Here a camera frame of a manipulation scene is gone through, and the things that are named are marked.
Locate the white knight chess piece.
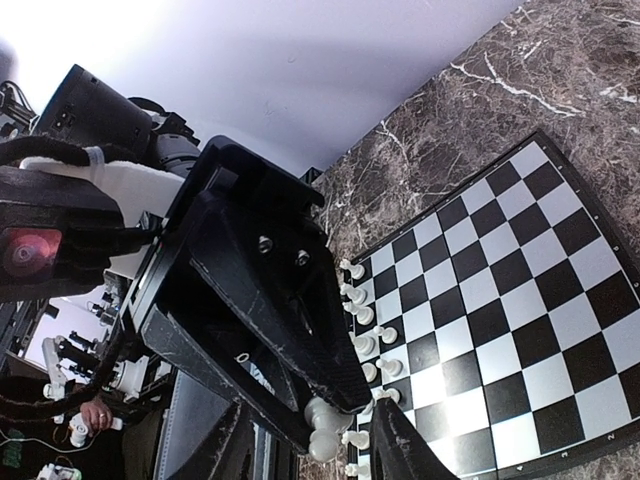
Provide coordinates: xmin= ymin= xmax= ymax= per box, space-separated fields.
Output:
xmin=344 ymin=463 xmax=371 ymax=478

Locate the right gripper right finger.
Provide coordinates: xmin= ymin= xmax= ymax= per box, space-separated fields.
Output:
xmin=369 ymin=398 xmax=457 ymax=480

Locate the white pawn tray corner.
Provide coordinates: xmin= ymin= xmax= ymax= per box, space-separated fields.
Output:
xmin=304 ymin=397 xmax=354 ymax=463

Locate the white pawn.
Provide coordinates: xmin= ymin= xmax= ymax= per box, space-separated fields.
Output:
xmin=373 ymin=388 xmax=402 ymax=404
xmin=373 ymin=325 xmax=398 ymax=345

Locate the white bishop chess piece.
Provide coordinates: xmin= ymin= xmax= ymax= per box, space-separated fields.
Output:
xmin=341 ymin=430 xmax=370 ymax=450

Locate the person hand in background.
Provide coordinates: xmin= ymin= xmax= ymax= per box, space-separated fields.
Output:
xmin=80 ymin=398 xmax=113 ymax=433

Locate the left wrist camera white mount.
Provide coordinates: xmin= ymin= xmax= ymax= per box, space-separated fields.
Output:
xmin=0 ymin=137 xmax=181 ymax=301

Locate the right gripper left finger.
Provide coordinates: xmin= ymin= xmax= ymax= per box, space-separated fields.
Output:
xmin=174 ymin=403 xmax=255 ymax=480

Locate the black grey chessboard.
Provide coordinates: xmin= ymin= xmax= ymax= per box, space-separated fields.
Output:
xmin=346 ymin=132 xmax=639 ymax=479

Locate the white pawn tray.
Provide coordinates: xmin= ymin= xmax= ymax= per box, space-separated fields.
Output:
xmin=375 ymin=358 xmax=403 ymax=380

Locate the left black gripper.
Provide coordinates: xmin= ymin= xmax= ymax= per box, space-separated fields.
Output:
xmin=125 ymin=137 xmax=371 ymax=452

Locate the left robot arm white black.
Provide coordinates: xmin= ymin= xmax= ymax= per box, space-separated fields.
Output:
xmin=1 ymin=66 xmax=371 ymax=461

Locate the white king chess piece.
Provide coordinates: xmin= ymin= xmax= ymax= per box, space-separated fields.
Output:
xmin=351 ymin=333 xmax=377 ymax=356

